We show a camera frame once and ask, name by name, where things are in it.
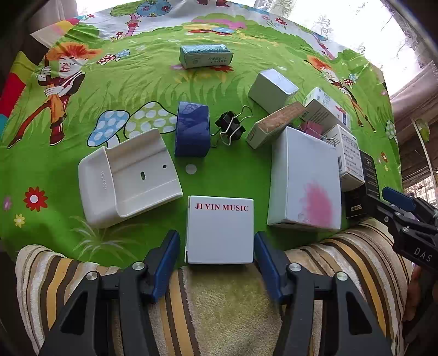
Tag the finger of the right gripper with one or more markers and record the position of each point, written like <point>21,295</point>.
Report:
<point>387,215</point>
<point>399,199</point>

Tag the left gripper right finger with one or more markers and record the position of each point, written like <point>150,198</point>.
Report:
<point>348,325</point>

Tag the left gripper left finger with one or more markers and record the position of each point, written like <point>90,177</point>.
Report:
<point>84,326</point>

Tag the black small box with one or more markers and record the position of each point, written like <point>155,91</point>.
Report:
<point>354,199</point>

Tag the medicine box tall white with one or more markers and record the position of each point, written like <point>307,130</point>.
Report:
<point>349,158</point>

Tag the white pink stained box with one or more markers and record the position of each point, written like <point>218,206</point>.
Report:
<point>305,190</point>

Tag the pink binder clip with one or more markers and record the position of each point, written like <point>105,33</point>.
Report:
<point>312,129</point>

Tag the medicine box red figure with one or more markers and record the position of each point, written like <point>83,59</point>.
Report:
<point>324,111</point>

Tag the JI YIN MUSIC white box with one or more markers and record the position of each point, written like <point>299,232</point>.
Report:
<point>219,231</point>

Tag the dental orange long box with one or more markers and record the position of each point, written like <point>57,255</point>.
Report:
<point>268,127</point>

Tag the black binder clip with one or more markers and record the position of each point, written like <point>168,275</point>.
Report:
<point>230,126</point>

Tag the navy blue box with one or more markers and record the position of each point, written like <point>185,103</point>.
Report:
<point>192,134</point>

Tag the person right hand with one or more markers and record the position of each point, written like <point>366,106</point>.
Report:
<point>414,294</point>

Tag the white shelf with green item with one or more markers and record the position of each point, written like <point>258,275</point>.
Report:
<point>423,132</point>

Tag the striped towel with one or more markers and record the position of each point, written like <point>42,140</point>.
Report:
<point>226,310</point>

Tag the mauve curtain right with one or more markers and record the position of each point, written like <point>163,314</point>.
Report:
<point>415,114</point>

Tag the white plastic holder tray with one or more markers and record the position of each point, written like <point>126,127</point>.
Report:
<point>126,180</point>

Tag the white lace curtain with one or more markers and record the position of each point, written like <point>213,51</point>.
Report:
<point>374,29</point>

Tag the silver white cube box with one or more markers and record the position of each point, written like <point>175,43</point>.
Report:
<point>271,90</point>

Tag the cartoon green tablecloth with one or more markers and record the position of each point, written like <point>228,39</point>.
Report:
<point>117,73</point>

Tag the teal small box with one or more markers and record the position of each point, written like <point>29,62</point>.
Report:
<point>205,55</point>

